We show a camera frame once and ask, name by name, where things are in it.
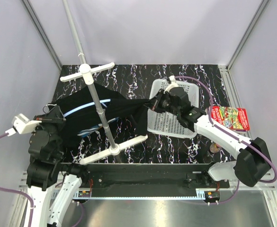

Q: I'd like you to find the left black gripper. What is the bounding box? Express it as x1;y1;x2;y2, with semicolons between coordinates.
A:
30;105;66;156

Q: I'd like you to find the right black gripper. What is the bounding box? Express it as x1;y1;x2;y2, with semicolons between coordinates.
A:
144;89;180;116

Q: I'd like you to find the black daisy print t-shirt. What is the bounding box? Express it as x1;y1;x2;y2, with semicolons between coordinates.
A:
53;83;149;147

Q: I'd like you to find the light blue clothes hanger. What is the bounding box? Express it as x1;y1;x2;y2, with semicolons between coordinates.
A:
63;99;111;117

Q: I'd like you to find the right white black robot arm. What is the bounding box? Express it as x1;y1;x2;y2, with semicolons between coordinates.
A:
148;87;272;188

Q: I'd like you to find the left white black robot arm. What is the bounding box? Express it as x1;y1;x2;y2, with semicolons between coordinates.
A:
25;104;89;227

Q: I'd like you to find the white plastic mesh basket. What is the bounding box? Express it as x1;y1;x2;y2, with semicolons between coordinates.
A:
147;81;199;139

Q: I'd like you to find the black marbled table mat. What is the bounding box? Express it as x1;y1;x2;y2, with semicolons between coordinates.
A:
53;64;233;164

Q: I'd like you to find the grey white garment rack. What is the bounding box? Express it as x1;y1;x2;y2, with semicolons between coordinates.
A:
60;0;148;165

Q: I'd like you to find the pink cap bottle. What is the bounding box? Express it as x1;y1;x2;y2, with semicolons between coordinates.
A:
209;142;222;154

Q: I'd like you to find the red cover book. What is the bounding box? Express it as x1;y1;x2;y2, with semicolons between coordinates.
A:
211;106;250;132

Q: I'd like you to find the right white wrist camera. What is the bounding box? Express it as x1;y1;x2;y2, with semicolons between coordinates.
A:
164;76;178;93

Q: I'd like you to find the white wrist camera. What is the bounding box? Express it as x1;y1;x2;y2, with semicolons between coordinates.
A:
164;76;178;93
5;113;42;137

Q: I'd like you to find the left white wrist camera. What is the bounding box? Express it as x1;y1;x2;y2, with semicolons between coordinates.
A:
5;113;42;137

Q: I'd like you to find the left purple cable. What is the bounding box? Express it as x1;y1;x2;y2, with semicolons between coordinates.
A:
0;132;35;227

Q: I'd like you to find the purple cable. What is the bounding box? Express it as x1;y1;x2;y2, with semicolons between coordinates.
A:
176;76;277;204
0;132;35;227

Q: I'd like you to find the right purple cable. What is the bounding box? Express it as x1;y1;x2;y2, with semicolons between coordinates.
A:
176;76;277;204

